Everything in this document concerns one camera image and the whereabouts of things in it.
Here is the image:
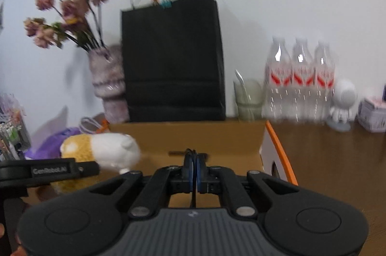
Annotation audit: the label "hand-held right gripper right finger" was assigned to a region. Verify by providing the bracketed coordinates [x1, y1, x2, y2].
[196, 154, 299, 219]

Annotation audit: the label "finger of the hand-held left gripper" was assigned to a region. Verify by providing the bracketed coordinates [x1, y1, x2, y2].
[77, 161, 100, 177]

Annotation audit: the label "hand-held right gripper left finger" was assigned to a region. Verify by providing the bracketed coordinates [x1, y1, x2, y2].
[88, 154, 197, 219]

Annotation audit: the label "yellow and white plush toy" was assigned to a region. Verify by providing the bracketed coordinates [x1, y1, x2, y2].
[54, 133, 142, 193]

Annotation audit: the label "red cardboard box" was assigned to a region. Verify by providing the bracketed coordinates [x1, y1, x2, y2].
[101, 119, 299, 210]

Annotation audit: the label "colourful packaged items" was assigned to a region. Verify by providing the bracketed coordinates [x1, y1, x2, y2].
[0, 93, 31, 162]

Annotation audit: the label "person's left hand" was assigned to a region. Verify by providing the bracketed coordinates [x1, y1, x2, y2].
[0, 223, 27, 256]

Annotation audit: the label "purple tissue pack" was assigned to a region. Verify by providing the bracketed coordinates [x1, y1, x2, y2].
[26, 127, 82, 160]

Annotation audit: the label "pink and white vase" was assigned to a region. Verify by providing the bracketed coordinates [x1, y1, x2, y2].
[88, 45, 130, 124]

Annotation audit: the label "grey glass cup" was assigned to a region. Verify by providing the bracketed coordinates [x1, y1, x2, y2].
[234, 78, 265, 121]

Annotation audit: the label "clear plastic straw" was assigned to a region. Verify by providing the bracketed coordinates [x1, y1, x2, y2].
[234, 69, 251, 103]

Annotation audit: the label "black paper bag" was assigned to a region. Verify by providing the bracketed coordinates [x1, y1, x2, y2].
[121, 0, 227, 123]

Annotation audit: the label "clear water bottle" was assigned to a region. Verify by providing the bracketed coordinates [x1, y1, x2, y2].
[314, 40, 336, 121]
[290, 37, 316, 121]
[265, 36, 292, 121]

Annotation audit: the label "white astronaut figure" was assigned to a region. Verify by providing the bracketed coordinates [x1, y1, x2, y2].
[326, 79, 359, 132]

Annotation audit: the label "small lilac box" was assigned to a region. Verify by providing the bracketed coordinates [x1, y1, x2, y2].
[358, 96, 386, 134]

